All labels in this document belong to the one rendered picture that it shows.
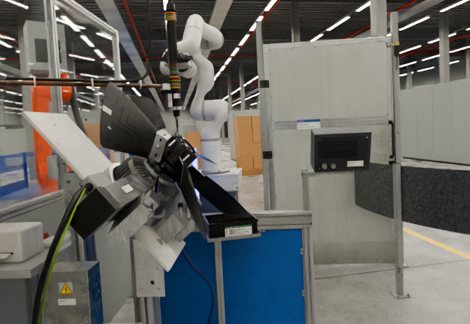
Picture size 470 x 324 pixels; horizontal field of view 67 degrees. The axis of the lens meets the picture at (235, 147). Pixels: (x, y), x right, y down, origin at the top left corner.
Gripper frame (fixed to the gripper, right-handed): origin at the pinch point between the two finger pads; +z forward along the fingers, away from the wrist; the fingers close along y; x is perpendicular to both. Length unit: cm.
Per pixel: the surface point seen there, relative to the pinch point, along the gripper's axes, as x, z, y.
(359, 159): -46, -32, -78
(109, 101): -19.3, 34.3, 11.7
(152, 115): -22.5, 0.3, 9.1
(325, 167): -49, -31, -62
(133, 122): -25.7, 27.9, 7.3
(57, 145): -32, 25, 34
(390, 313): -156, -98, -114
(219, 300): -104, -17, -11
